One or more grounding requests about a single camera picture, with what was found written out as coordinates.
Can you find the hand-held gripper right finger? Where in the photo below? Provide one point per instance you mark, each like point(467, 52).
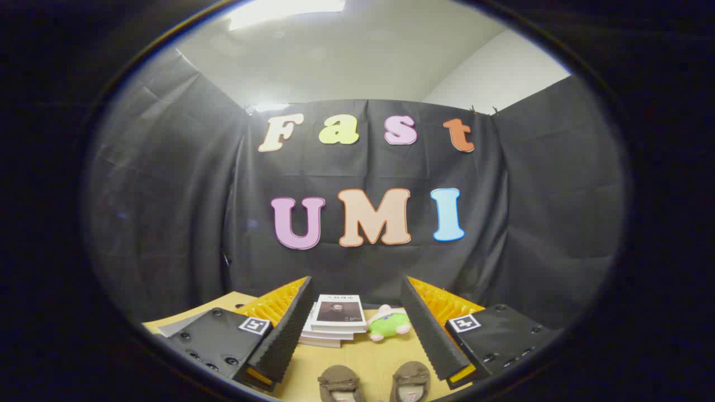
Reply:
point(433, 335)

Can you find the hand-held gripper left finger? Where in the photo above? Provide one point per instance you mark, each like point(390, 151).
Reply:
point(290, 335)

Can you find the brown fuzzy shoe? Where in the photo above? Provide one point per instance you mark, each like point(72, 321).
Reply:
point(335, 377)
point(413, 371)

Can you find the green plush toy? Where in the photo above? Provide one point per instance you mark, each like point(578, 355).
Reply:
point(388, 326)

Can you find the white book portrait cover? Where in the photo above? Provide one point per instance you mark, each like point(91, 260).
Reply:
point(338, 312)

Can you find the black backdrop cloth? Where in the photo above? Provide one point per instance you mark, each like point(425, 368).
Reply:
point(167, 195)

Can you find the ceiling light panel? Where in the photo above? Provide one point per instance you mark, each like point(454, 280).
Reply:
point(285, 11)

